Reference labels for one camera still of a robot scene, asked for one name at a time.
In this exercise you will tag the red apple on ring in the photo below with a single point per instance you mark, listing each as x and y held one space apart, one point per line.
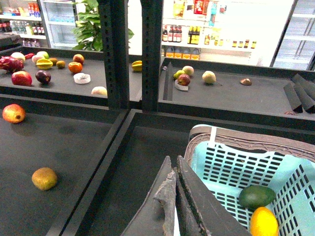
184 80

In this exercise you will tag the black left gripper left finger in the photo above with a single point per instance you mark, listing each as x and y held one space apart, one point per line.
156 216

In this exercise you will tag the light blue plastic basket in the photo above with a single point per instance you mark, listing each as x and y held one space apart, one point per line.
227 170

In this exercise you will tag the brown kiwi fruit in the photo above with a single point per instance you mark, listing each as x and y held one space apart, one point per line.
44 178

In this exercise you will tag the red mango fruit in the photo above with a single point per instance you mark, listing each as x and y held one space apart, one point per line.
21 78

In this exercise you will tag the red yellow pomegranate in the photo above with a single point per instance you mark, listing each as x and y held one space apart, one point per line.
13 113

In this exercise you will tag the green potted plant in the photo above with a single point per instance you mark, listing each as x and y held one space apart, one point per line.
87 31

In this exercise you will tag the yellow star fruit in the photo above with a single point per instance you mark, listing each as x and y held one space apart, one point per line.
44 64

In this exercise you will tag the pale pear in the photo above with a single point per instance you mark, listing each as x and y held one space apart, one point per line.
209 77

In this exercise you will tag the yellow mango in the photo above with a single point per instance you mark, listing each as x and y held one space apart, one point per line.
263 223

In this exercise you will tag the orange persimmon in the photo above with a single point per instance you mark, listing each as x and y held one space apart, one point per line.
75 67

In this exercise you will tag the dark wooden display stand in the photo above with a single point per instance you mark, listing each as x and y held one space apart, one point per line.
106 162

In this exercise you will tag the brown basket handle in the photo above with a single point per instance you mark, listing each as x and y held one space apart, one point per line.
248 141

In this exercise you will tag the white zip tie left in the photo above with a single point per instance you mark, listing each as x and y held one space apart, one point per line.
212 142

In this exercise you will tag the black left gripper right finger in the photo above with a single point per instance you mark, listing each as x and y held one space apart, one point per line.
211 217

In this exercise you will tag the dark purple fruit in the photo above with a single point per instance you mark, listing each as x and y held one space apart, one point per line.
43 77

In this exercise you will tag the black shelf upright post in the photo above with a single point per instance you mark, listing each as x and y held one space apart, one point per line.
113 21
151 46

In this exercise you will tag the green avocado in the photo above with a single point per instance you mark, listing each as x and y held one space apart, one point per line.
255 196

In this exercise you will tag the red dragon fruit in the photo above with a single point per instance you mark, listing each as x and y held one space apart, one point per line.
11 64

